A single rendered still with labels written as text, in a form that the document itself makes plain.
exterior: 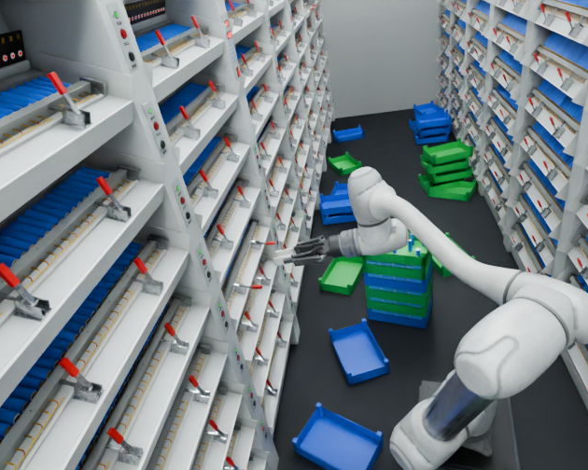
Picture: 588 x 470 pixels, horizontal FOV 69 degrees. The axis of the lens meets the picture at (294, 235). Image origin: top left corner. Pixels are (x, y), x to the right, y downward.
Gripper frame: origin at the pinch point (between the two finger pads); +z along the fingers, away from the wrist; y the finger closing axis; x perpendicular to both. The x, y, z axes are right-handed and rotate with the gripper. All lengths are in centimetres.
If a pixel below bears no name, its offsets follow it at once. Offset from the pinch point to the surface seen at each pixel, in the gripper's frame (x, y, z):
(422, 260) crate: 48, -46, -44
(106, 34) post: -79, 33, 3
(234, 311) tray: 7.3, 15.0, 17.8
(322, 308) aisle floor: 82, -64, 15
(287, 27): -51, -177, 7
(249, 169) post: -19.3, -37.5, 13.7
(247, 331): 25.1, 6.7, 22.2
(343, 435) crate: 84, 13, 1
